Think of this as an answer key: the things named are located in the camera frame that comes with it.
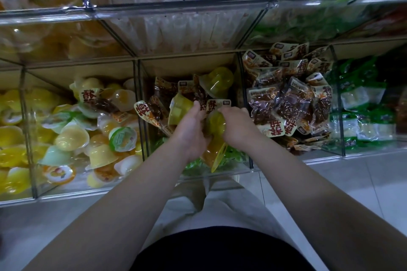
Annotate person's left hand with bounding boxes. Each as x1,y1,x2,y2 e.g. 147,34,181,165
170,101,208,162

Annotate person's right hand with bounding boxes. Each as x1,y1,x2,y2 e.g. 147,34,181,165
219,105,263,152

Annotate single brown snack packet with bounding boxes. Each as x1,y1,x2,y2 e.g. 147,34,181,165
205,98,233,113
134,100,174,137

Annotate pile of brown snack packets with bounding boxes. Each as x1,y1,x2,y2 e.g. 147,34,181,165
242,42,335,153

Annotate pile of pastel jelly cups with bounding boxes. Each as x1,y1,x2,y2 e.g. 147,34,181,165
38,77,144,191

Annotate pile of green bamboo packets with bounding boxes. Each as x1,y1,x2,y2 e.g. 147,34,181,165
327,58,398,151

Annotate pile of yellow jelly cups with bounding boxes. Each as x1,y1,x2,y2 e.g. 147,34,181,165
0,86,42,199

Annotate person's right forearm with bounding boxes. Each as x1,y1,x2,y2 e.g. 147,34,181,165
242,141,407,271

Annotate person's left forearm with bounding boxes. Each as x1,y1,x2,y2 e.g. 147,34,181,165
25,150,204,271

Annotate light grey shorts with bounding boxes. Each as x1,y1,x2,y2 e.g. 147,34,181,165
143,182,300,249

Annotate black shirt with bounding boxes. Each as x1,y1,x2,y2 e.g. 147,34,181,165
130,226,315,271

